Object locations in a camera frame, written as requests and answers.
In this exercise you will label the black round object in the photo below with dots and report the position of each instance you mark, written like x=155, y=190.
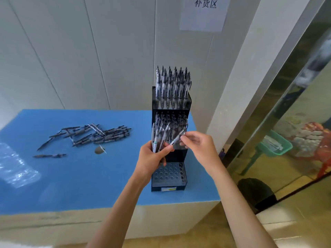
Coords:
x=256, y=193

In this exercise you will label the row of black pens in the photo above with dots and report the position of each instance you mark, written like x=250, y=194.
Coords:
x=168, y=87
x=175, y=123

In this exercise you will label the blue table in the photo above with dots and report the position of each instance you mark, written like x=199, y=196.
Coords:
x=77, y=178

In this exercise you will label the person's right hand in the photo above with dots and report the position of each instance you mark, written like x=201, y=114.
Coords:
x=204, y=152

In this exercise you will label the green plastic basket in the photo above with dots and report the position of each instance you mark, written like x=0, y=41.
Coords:
x=284, y=149

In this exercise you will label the pile of black pens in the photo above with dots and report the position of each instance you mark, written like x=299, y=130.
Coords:
x=111, y=135

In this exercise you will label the person's left forearm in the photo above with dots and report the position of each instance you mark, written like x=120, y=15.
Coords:
x=116, y=216

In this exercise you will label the person's right forearm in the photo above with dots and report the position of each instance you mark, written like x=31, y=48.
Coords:
x=238, y=211

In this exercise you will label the white paper sign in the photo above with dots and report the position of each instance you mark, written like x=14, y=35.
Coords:
x=201, y=20

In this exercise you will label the steel framed glass partition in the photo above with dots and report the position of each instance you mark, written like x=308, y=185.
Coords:
x=284, y=100

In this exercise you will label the person's left hand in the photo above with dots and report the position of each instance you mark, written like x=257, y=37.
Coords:
x=150, y=162

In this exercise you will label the black tiered pen display stand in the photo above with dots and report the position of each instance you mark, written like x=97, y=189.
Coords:
x=181, y=154

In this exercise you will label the small round brown disc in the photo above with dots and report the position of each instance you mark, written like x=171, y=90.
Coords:
x=98, y=150

